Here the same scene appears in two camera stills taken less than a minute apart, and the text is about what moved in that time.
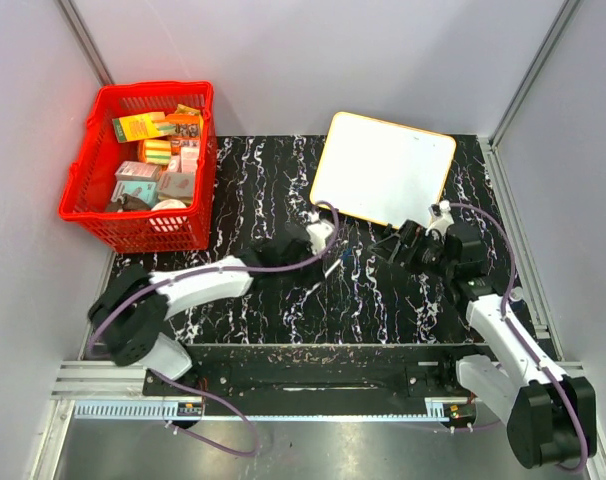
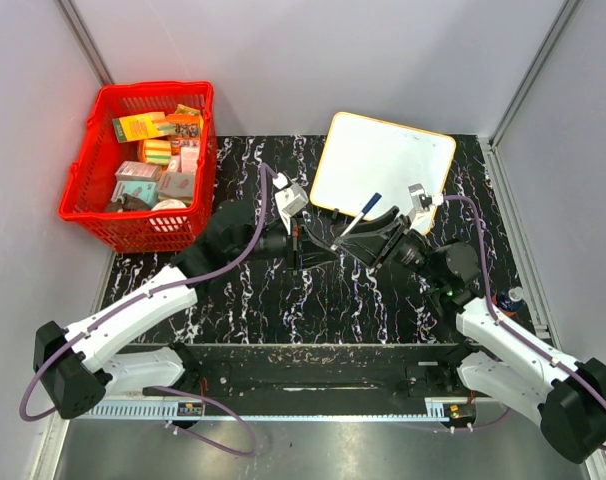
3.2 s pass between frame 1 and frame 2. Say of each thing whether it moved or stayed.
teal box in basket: stayed
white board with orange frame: stayed
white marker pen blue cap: moved
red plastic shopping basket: stayed
